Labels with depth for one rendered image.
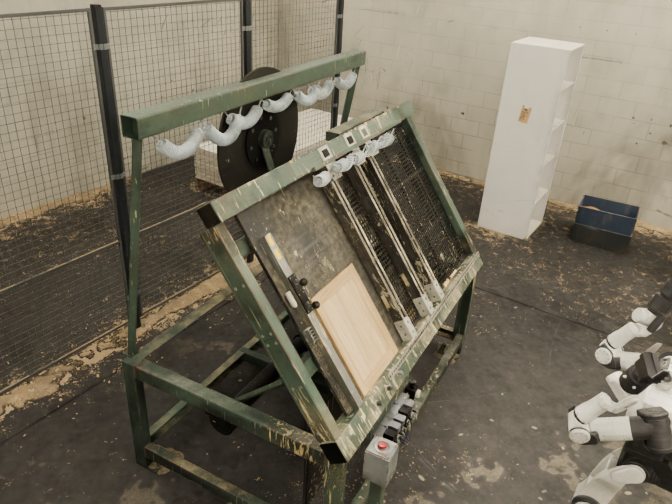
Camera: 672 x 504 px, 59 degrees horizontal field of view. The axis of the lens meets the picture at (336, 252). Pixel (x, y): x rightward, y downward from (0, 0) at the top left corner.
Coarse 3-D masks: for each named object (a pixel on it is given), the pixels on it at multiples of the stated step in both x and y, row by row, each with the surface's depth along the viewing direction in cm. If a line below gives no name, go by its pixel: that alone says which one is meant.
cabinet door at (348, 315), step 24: (336, 288) 304; (360, 288) 320; (336, 312) 299; (360, 312) 314; (336, 336) 293; (360, 336) 308; (384, 336) 324; (360, 360) 302; (384, 360) 317; (360, 384) 296
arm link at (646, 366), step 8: (648, 352) 209; (640, 360) 209; (648, 360) 206; (656, 360) 207; (632, 368) 213; (640, 368) 208; (648, 368) 204; (656, 368) 205; (624, 376) 213; (632, 376) 211; (640, 376) 207; (648, 376) 203; (632, 384) 210; (640, 384) 209; (648, 384) 210
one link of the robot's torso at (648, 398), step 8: (656, 384) 242; (648, 392) 238; (656, 392) 238; (664, 392) 238; (640, 400) 237; (648, 400) 235; (656, 400) 234; (664, 400) 234; (632, 408) 241; (640, 408) 237; (664, 408) 232; (632, 440) 247; (640, 440) 244; (632, 448) 251; (640, 448) 247; (656, 456) 245; (664, 456) 242
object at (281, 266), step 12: (264, 240) 273; (276, 264) 275; (288, 276) 276; (288, 288) 278; (300, 312) 280; (312, 312) 282; (312, 324) 280; (324, 336) 283; (324, 348) 282; (336, 360) 285; (336, 372) 285; (348, 384) 286; (348, 396) 287
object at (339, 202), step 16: (352, 160) 314; (336, 176) 319; (336, 192) 321; (336, 208) 325; (352, 224) 324; (352, 240) 328; (368, 256) 327; (368, 272) 332; (384, 272) 333; (384, 288) 331; (400, 304) 336; (400, 320) 334
